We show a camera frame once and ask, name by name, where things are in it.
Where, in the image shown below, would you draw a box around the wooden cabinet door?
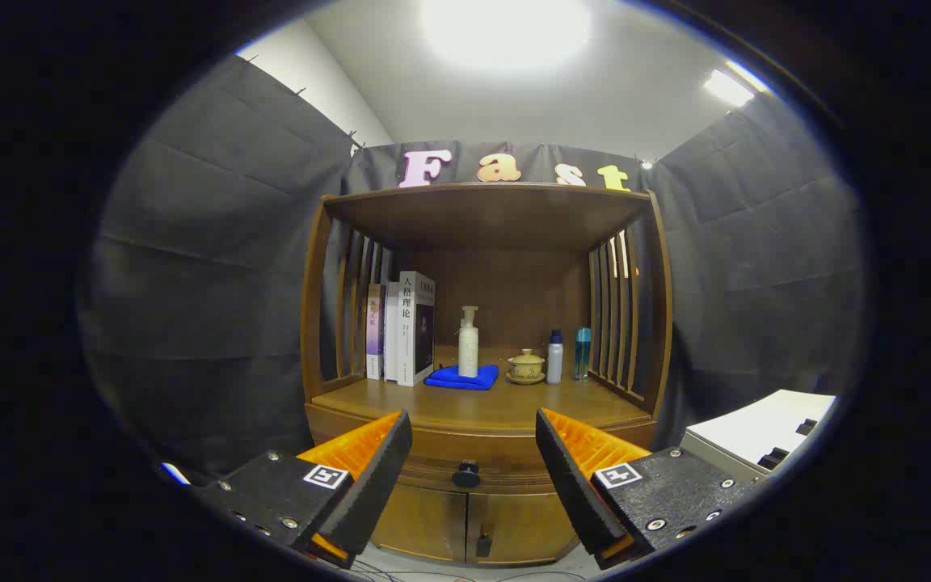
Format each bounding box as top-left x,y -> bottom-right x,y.
370,483 -> 468,563
465,489 -> 579,565

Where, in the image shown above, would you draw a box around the wooden cabinet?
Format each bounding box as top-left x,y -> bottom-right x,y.
301,182 -> 674,565

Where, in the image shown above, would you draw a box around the ceiling strip lamp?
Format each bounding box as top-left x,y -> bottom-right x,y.
704,61 -> 769,108

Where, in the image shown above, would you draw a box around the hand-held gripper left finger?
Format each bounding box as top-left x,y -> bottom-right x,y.
191,410 -> 414,569

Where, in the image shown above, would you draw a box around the wooden countertop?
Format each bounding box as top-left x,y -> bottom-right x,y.
310,348 -> 655,431

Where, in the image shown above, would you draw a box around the blue folded cloth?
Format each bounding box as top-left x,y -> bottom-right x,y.
424,364 -> 500,391

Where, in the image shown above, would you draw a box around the purple book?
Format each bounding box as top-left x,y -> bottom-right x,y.
365,284 -> 386,381

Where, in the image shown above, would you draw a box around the white pump bottle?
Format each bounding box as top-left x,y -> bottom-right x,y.
457,306 -> 480,378

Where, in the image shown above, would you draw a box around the thick white and black book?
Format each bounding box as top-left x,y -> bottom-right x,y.
395,271 -> 436,387

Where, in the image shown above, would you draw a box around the wooden drawer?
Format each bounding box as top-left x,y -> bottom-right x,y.
306,404 -> 659,496

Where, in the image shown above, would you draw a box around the yellow lidded tea bowl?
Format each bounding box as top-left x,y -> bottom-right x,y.
506,348 -> 547,386

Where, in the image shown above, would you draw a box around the white plastic storage unit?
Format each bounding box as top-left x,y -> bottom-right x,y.
680,390 -> 838,486

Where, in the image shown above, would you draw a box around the floor cables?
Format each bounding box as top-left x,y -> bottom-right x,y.
348,558 -> 596,582

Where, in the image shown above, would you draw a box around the thin white book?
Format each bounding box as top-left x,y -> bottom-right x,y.
384,281 -> 402,382

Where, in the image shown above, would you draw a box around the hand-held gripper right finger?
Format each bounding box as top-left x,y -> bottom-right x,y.
535,407 -> 761,571

